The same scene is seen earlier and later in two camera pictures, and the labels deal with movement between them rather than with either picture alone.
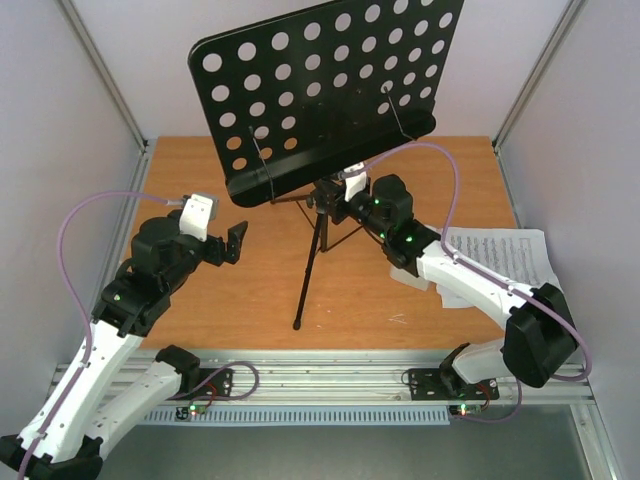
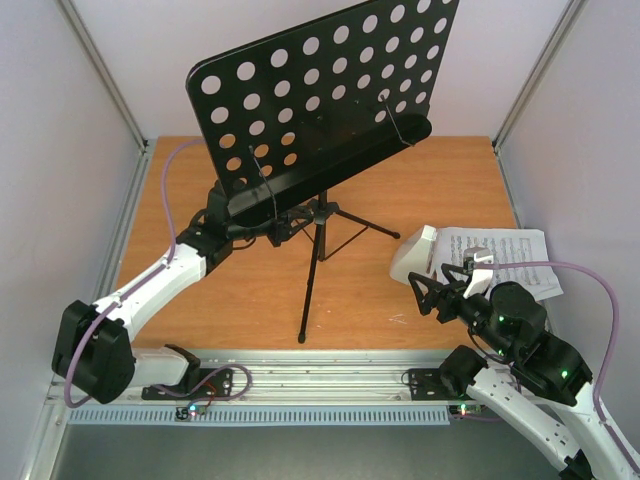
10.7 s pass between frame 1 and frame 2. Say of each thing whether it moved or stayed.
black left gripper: moved
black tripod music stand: moved
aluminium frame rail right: stayed
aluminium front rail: stayed
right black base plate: stayed
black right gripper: moved
